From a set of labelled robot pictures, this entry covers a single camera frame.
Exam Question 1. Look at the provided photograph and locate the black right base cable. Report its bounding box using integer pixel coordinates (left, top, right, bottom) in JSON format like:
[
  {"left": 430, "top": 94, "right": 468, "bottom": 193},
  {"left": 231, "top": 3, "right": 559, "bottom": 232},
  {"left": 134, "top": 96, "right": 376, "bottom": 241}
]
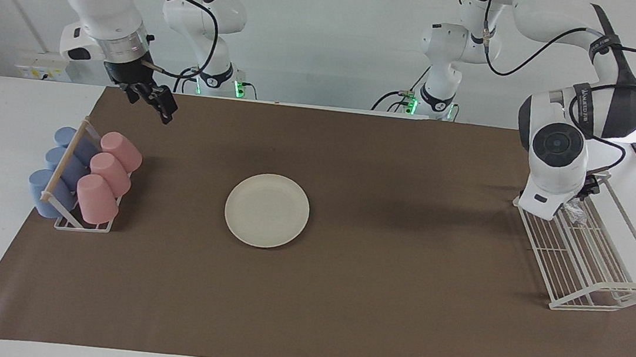
[{"left": 172, "top": 65, "right": 201, "bottom": 95}]

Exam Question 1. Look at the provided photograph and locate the black base cable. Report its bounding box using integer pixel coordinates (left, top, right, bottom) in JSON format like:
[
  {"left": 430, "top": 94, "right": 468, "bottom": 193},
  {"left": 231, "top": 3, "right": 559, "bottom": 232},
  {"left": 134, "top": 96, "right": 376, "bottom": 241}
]
[
  {"left": 370, "top": 61, "right": 432, "bottom": 117},
  {"left": 172, "top": 65, "right": 201, "bottom": 95}
]

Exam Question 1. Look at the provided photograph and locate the white wire dish rack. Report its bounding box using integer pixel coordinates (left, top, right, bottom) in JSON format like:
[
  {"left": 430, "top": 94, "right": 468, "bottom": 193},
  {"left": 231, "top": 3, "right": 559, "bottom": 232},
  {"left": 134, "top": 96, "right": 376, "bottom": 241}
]
[{"left": 502, "top": 161, "right": 636, "bottom": 319}]

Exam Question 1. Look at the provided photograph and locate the cream round plate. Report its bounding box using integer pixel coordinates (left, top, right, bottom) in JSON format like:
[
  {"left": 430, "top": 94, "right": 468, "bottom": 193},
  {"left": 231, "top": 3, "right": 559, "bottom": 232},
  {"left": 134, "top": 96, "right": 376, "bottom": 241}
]
[{"left": 221, "top": 169, "right": 314, "bottom": 253}]

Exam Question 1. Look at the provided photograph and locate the white cup rack wooden handle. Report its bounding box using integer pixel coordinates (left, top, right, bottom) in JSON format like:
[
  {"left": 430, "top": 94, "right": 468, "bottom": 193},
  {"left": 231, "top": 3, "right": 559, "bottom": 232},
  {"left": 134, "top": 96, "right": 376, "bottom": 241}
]
[{"left": 37, "top": 112, "right": 138, "bottom": 237}]

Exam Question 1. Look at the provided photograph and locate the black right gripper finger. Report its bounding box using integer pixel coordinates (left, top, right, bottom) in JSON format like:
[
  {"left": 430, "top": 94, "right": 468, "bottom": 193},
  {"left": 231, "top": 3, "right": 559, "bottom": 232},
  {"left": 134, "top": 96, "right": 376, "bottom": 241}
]
[
  {"left": 124, "top": 83, "right": 155, "bottom": 107},
  {"left": 145, "top": 85, "right": 180, "bottom": 126}
]

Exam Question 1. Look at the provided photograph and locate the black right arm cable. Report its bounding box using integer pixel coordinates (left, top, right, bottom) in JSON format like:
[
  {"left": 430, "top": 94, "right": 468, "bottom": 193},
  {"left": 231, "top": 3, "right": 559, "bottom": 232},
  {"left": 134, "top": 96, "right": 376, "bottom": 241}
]
[{"left": 141, "top": 0, "right": 223, "bottom": 84}]

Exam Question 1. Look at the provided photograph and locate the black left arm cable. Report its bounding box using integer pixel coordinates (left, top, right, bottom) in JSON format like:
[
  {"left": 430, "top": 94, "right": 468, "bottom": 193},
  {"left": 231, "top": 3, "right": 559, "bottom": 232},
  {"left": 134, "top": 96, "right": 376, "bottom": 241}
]
[{"left": 441, "top": 0, "right": 636, "bottom": 180}]

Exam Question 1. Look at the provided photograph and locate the blue plastic cup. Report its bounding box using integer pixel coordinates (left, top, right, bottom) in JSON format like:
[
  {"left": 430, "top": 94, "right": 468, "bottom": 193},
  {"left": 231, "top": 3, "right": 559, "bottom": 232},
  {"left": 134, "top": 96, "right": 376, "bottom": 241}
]
[
  {"left": 42, "top": 145, "right": 91, "bottom": 192},
  {"left": 52, "top": 125, "right": 101, "bottom": 166},
  {"left": 25, "top": 167, "right": 81, "bottom": 222}
]

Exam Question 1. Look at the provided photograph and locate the white wall socket box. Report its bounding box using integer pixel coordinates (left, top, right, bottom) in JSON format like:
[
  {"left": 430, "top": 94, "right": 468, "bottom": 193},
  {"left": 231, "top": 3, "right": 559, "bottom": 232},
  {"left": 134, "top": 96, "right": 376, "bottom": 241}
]
[{"left": 14, "top": 49, "right": 75, "bottom": 84}]

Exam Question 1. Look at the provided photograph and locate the black left base cable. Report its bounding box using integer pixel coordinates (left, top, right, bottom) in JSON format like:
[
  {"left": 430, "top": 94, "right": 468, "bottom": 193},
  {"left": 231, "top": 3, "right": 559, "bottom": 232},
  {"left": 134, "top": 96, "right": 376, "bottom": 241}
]
[{"left": 370, "top": 61, "right": 432, "bottom": 117}]

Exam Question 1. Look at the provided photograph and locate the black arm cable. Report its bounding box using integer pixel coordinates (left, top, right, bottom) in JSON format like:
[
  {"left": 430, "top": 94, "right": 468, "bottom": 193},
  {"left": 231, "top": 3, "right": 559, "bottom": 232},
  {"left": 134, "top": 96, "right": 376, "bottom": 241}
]
[
  {"left": 441, "top": 0, "right": 636, "bottom": 180},
  {"left": 141, "top": 0, "right": 223, "bottom": 84}
]

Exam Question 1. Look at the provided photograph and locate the silver glitter sponge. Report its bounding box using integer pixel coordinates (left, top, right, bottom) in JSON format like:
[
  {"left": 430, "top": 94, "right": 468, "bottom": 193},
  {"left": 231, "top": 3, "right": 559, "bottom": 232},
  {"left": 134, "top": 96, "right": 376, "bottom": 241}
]
[{"left": 560, "top": 197, "right": 590, "bottom": 226}]

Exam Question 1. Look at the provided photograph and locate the brown table mat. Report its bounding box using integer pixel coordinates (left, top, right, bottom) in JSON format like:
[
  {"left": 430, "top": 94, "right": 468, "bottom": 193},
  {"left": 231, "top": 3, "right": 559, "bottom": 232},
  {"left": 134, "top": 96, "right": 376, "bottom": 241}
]
[{"left": 0, "top": 74, "right": 636, "bottom": 357}]

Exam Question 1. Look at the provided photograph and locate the pink plastic cup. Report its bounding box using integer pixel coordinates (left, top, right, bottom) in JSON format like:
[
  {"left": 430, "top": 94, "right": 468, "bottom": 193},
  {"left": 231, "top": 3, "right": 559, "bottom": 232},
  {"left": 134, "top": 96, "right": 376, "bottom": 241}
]
[
  {"left": 73, "top": 172, "right": 123, "bottom": 227},
  {"left": 97, "top": 131, "right": 145, "bottom": 175},
  {"left": 86, "top": 151, "right": 135, "bottom": 199}
]

